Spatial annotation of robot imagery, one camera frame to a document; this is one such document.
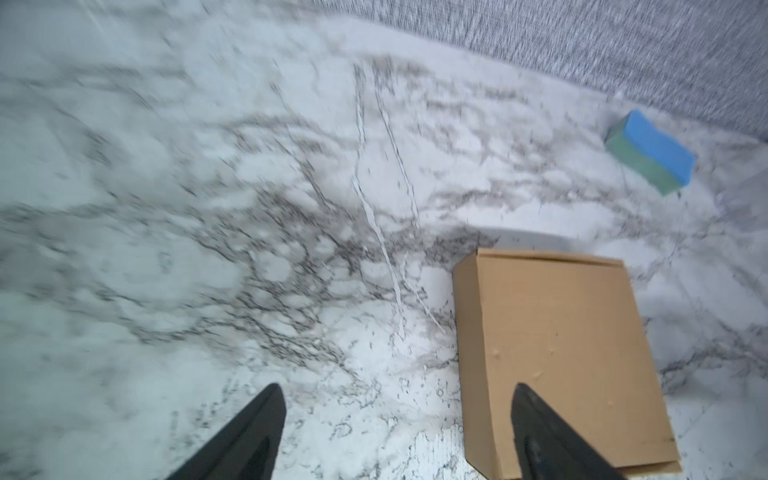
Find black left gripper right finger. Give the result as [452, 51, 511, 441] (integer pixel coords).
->
[511, 383, 624, 480]

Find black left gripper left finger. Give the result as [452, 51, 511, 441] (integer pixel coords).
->
[168, 383, 286, 480]

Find brown cardboard box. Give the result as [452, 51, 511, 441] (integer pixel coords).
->
[453, 248, 681, 479]

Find blue green sponge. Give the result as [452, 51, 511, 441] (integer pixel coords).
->
[604, 110, 696, 196]

